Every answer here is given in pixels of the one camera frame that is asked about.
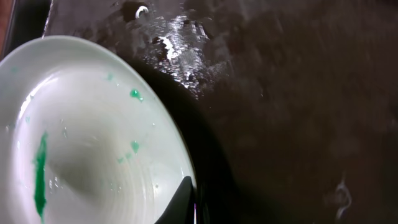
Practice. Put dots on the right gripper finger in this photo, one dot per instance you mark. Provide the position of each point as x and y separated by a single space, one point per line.
181 207

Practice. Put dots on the white plate top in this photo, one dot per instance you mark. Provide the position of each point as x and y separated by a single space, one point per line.
84 139

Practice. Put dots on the dark brown serving tray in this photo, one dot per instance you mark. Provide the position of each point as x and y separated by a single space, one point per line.
289 107

